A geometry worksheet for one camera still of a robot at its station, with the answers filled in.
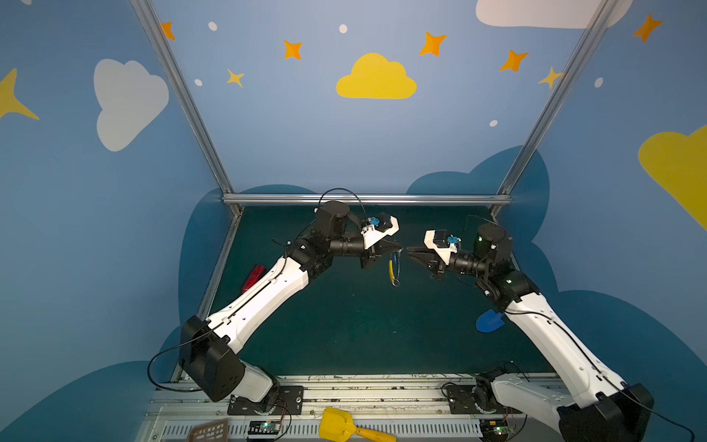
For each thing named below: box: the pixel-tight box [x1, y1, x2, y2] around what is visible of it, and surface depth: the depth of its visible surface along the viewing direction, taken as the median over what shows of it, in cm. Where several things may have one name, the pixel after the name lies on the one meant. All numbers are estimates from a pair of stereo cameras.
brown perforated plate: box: [185, 418, 230, 442], surface depth 71 cm
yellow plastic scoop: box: [319, 407, 397, 442], surface depth 71 cm
